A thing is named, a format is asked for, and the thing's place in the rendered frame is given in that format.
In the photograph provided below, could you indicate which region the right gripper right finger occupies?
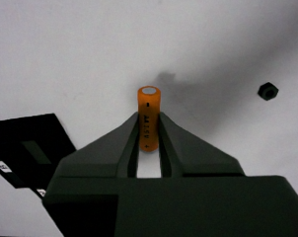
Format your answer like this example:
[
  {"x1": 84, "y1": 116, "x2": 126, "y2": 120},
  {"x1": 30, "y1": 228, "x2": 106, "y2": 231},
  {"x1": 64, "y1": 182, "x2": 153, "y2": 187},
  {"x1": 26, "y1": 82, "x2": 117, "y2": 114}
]
[{"x1": 158, "y1": 112, "x2": 246, "y2": 178}]

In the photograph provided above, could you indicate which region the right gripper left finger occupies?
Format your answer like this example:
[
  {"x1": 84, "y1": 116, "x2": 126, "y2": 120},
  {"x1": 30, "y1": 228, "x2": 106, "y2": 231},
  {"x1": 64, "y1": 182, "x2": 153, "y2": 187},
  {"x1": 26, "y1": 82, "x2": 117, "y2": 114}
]
[{"x1": 52, "y1": 112, "x2": 140, "y2": 179}]

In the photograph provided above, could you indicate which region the orange aa battery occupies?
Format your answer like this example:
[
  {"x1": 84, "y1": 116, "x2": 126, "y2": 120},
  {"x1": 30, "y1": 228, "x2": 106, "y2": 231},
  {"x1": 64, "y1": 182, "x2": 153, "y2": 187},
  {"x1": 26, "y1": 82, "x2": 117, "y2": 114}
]
[{"x1": 137, "y1": 86, "x2": 161, "y2": 154}]

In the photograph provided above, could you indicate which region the black hex nut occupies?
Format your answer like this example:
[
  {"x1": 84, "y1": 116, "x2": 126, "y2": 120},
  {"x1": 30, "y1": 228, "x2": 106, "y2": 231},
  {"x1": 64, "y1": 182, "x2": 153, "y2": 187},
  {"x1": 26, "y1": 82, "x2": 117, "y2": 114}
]
[{"x1": 258, "y1": 82, "x2": 279, "y2": 101}]

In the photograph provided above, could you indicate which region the black bin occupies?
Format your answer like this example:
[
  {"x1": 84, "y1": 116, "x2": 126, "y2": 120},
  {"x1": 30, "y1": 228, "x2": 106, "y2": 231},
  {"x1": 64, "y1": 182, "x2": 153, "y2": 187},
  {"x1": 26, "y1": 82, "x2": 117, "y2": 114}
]
[{"x1": 0, "y1": 113, "x2": 77, "y2": 199}]

